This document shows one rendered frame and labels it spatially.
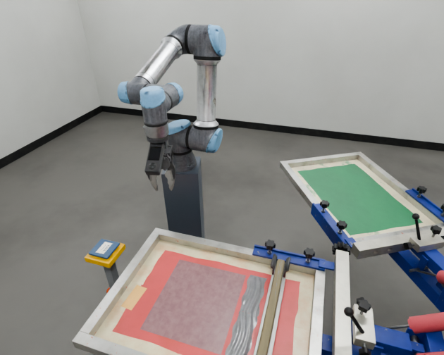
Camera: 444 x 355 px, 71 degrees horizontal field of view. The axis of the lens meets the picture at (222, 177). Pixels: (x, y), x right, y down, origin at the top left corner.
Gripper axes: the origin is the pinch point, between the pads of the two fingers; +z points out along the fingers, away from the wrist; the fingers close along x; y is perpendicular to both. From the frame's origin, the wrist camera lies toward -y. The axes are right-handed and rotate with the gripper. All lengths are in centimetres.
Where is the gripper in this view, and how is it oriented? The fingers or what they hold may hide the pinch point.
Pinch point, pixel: (163, 188)
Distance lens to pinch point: 113.7
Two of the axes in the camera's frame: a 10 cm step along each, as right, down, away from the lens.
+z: 0.1, 8.4, 5.4
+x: -10.0, 0.0, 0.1
